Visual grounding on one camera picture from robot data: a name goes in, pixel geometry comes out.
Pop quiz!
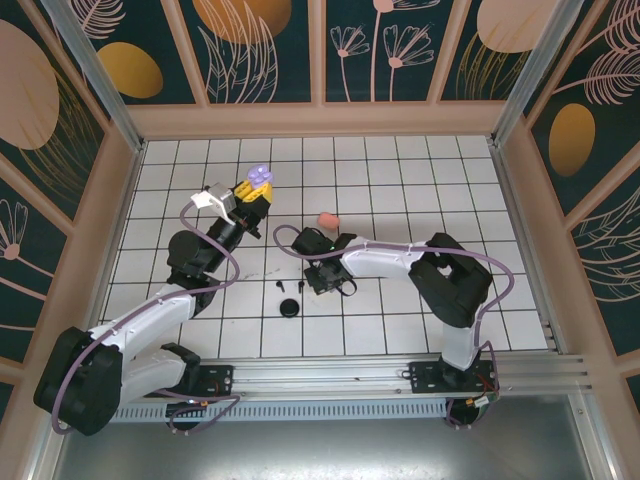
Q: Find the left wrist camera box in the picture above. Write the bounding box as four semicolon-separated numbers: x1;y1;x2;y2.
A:
192;183;237;225

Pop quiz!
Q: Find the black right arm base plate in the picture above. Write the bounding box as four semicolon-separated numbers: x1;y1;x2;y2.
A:
408;360;501;395

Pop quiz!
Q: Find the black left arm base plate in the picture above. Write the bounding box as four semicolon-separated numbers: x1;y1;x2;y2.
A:
164;363;236;399

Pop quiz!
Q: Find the slotted grey cable duct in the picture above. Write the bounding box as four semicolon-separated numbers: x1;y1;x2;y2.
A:
112;399;451;424

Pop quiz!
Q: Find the grey metal sheet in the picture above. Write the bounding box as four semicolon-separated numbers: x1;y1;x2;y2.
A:
47;419;599;480

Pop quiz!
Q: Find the aluminium table side rail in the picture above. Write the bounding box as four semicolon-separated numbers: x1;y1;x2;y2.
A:
77;142;147;362
491;142;569;357

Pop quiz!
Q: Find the aluminium mounting rail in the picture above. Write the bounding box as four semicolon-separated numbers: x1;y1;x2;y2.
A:
47;353;596;401

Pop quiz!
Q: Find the purple round charging case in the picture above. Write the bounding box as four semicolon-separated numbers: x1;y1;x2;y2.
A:
247;163;276;190

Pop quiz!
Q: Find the aluminium frame post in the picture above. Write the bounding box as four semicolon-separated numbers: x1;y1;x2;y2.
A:
39;0;147;154
489;0;584;149

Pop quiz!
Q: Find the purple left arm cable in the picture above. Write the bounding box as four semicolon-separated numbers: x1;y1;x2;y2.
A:
52;202;244;436

